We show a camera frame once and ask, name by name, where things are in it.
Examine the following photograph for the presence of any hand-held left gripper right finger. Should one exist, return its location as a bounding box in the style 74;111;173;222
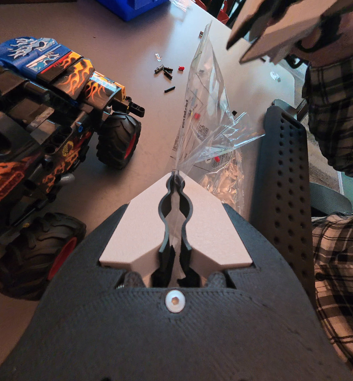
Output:
178;172;254;287

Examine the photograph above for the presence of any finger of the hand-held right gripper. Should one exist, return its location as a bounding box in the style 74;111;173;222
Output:
226;0;285;50
240;0;348;65

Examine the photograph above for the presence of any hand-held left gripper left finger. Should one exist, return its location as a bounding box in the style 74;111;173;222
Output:
99;172;174;287

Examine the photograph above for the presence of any clear plastic bag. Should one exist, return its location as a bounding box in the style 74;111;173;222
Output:
169;0;195;12
166;20;266;280

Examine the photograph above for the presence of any person's right forearm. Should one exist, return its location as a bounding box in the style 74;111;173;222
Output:
301;51;353;182

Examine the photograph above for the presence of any grey desk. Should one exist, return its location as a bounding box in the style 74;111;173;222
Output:
0;0;297;369

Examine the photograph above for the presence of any crinkled printed plastic bag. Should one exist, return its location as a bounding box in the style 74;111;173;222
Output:
194;146;245;215

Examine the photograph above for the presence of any crumpled clear plastic bag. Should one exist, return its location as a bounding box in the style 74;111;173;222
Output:
169;0;195;12

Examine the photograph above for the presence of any black perforated chair armrest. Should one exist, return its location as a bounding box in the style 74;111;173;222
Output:
249;106;317;310

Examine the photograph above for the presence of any blue storage bin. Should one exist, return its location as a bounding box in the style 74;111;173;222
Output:
94;0;169;22

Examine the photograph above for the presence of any grey chair seat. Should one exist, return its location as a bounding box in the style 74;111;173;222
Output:
310;182;353;215

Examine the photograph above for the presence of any person's plaid shirt torso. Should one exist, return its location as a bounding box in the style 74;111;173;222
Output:
312;208;353;378

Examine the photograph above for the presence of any flame-printed toy monster truck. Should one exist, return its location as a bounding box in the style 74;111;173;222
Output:
0;36;145;301

